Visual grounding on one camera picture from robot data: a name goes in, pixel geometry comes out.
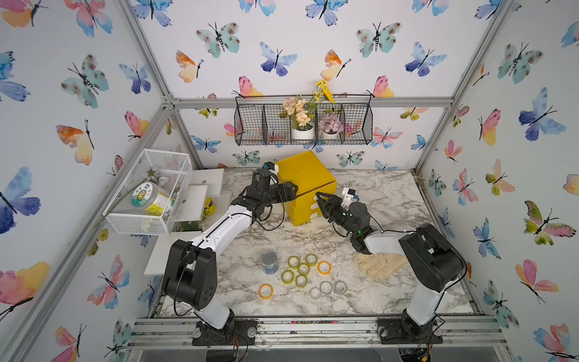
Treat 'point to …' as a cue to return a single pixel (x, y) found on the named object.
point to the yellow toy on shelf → (209, 206)
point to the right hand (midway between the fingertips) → (317, 194)
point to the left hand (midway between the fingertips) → (292, 186)
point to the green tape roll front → (301, 280)
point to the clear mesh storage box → (171, 172)
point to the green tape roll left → (287, 277)
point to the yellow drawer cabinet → (309, 176)
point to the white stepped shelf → (204, 198)
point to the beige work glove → (380, 265)
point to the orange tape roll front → (265, 291)
